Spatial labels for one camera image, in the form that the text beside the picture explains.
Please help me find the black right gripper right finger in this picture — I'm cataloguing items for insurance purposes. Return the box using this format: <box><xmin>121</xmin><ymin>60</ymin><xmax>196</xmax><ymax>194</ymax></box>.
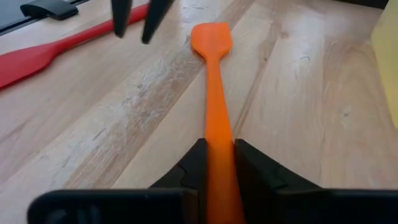
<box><xmin>233</xmin><ymin>138</ymin><xmax>329</xmax><ymax>224</ymax></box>

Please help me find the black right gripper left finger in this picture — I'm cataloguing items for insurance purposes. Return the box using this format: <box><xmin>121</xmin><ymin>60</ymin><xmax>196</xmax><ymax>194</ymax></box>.
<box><xmin>149</xmin><ymin>138</ymin><xmax>209</xmax><ymax>224</ymax></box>

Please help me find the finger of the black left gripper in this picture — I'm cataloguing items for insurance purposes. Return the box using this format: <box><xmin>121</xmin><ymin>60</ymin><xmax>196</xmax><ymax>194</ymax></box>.
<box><xmin>111</xmin><ymin>0</ymin><xmax>133</xmax><ymax>39</ymax></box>
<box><xmin>141</xmin><ymin>0</ymin><xmax>175</xmax><ymax>45</ymax></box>

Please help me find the orange silicone spatula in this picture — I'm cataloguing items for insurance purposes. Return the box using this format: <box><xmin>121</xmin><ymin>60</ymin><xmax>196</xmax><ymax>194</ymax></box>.
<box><xmin>190</xmin><ymin>21</ymin><xmax>247</xmax><ymax>224</ymax></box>

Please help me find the red silicone spatula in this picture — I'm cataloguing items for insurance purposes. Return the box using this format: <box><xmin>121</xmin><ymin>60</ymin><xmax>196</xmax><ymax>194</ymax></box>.
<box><xmin>0</xmin><ymin>2</ymin><xmax>150</xmax><ymax>90</ymax></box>

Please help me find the yellow plastic bin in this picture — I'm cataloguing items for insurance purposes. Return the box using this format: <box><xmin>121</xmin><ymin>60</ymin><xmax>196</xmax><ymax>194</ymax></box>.
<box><xmin>369</xmin><ymin>0</ymin><xmax>398</xmax><ymax>131</ymax></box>

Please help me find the black aluminium table frame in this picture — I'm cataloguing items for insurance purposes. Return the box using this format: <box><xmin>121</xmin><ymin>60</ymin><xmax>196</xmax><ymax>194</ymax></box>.
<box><xmin>0</xmin><ymin>0</ymin><xmax>88</xmax><ymax>37</ymax></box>

